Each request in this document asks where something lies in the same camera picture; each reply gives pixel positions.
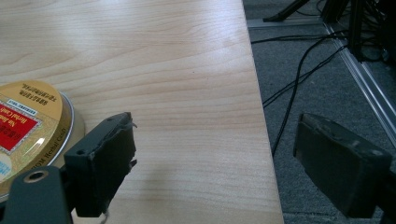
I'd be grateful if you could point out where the black floor cable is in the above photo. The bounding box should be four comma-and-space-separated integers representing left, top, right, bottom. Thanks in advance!
249, 32, 348, 45
271, 31, 347, 158
262, 45, 348, 109

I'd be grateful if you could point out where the aluminium floor rail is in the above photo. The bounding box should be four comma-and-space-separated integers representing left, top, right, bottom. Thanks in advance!
247, 17, 325, 30
322, 22, 396, 147

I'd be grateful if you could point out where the black stand post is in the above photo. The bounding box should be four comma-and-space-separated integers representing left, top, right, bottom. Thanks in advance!
347, 0, 366, 62

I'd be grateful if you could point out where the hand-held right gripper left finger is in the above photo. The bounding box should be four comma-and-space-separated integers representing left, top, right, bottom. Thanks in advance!
64, 111, 138, 218

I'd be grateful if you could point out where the black stand leg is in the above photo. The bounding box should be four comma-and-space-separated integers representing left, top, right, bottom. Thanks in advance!
262, 0, 311, 23

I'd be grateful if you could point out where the round gold tin red label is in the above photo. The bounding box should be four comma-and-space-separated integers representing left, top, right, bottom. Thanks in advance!
0, 79, 86, 203

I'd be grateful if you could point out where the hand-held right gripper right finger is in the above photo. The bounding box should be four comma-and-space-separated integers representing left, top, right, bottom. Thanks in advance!
293, 112, 393, 219

